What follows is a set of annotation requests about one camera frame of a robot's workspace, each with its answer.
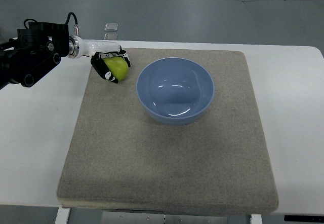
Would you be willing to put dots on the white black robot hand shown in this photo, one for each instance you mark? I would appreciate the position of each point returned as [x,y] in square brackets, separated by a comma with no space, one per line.
[97,50]

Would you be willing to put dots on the blue ceramic bowl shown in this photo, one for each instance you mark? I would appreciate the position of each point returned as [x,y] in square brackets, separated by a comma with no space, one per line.
[175,91]

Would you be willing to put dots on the lower metal floor plate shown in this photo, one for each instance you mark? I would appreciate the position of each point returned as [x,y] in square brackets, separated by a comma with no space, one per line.
[110,36]

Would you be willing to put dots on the beige fabric mat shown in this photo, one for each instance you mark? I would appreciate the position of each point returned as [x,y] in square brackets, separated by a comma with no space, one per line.
[122,159]

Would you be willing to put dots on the white table leg frame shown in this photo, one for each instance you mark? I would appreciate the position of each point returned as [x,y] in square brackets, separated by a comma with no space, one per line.
[123,217]

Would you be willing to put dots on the upper metal floor plate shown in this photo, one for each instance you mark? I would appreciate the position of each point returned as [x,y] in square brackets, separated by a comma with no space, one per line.
[111,27]

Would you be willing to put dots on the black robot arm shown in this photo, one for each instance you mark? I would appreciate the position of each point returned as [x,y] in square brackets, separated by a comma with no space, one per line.
[36,51]

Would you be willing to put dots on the metal floor plate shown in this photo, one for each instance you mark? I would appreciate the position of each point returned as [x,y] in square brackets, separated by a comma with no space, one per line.
[111,27]
[110,36]

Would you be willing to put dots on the green pear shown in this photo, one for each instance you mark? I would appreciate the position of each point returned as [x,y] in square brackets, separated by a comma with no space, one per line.
[118,69]

